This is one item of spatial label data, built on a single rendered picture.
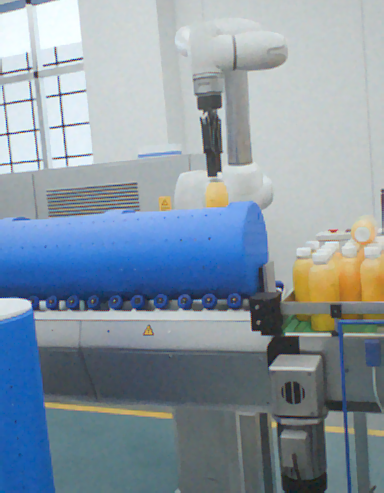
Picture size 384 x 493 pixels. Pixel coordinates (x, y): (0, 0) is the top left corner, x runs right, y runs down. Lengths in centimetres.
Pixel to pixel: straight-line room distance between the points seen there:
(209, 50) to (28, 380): 101
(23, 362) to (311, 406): 69
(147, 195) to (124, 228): 177
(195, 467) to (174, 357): 92
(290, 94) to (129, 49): 123
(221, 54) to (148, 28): 295
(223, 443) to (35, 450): 110
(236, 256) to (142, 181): 199
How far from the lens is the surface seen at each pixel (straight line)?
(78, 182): 383
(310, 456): 156
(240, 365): 177
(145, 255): 178
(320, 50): 461
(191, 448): 264
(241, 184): 244
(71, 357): 199
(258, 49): 184
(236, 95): 241
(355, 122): 451
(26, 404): 159
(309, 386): 148
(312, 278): 160
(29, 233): 201
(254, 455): 190
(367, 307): 157
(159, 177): 356
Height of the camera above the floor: 132
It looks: 6 degrees down
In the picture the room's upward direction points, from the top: 5 degrees counter-clockwise
